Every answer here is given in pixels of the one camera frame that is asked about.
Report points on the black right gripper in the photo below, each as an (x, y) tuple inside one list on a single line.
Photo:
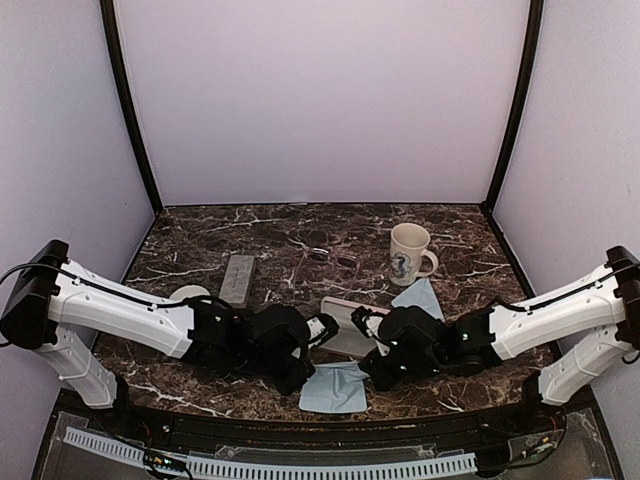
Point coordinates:
[(384, 380)]

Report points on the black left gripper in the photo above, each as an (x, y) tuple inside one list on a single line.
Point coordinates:
[(287, 384)]

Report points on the pink glasses case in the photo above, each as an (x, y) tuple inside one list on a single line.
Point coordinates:
[(349, 341)]

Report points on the light blue cleaning cloth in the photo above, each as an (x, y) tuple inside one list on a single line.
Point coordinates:
[(335, 388)]

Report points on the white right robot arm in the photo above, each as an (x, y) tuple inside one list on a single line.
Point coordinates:
[(603, 305)]

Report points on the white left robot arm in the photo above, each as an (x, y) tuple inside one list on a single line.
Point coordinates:
[(53, 294)]

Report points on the light blue cloth near mug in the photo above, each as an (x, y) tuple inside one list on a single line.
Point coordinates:
[(420, 294)]

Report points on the grey glasses case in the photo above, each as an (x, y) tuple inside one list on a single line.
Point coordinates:
[(237, 281)]

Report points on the cream ceramic mug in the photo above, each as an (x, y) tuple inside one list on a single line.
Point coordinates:
[(409, 254)]

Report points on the white ceramic bowl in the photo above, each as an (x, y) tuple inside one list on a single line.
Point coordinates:
[(188, 291)]

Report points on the clear frame dark-lens sunglasses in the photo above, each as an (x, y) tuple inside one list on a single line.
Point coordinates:
[(326, 260)]

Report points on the black front rail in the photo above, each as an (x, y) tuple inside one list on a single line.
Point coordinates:
[(457, 430)]

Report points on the white slotted cable duct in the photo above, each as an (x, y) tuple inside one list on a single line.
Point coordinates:
[(238, 463)]

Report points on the black right corner post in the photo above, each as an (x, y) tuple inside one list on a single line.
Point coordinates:
[(521, 89)]

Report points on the black corner post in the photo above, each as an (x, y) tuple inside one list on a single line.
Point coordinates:
[(521, 89), (126, 101)]

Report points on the black left corner post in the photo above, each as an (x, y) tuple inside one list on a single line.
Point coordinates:
[(126, 101)]

